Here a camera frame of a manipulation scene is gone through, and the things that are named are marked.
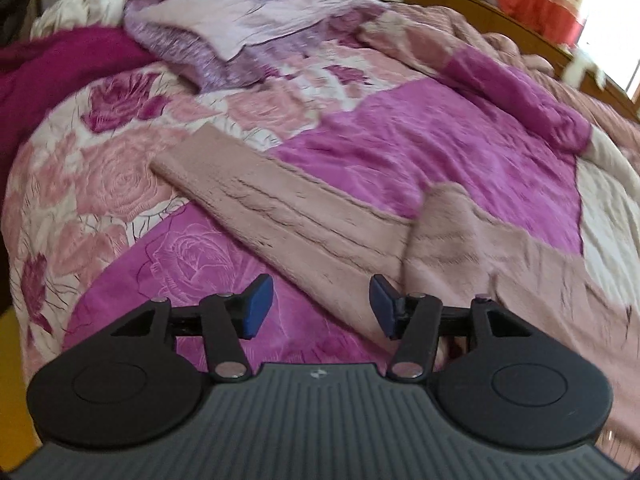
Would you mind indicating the dusty pink knit sweater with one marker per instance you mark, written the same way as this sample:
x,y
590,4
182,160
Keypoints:
x,y
310,225

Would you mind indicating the wooden bed frame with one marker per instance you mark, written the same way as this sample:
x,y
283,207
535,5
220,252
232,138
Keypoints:
x,y
525,30

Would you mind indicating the pink patchwork quilt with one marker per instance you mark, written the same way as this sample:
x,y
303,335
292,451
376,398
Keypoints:
x,y
500,70

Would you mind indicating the purple patterned pillow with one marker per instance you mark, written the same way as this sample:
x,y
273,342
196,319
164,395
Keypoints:
x,y
240,35

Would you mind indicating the red and white curtain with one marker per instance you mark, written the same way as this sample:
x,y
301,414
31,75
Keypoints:
x,y
542,0

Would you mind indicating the pink rose print bedspread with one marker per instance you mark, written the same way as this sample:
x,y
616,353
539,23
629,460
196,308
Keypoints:
x,y
150,170

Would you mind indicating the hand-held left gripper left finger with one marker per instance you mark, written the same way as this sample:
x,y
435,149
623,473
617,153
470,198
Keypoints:
x,y
258,305

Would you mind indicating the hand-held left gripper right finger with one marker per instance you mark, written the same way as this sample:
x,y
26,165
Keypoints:
x,y
381,306

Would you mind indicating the magenta blanket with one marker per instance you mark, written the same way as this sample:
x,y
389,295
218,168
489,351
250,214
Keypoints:
x,y
45,75

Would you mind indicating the cream crumpled cloth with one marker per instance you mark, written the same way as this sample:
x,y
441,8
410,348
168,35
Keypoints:
x,y
82,5

